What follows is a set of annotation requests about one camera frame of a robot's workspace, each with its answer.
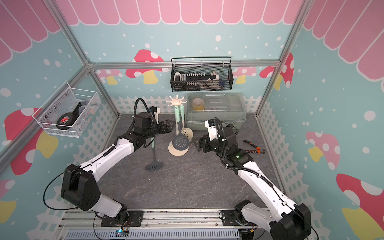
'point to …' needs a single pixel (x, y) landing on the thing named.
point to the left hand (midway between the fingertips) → (170, 125)
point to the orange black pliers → (258, 149)
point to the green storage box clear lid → (225, 107)
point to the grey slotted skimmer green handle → (155, 165)
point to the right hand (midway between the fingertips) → (197, 137)
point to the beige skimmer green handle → (187, 132)
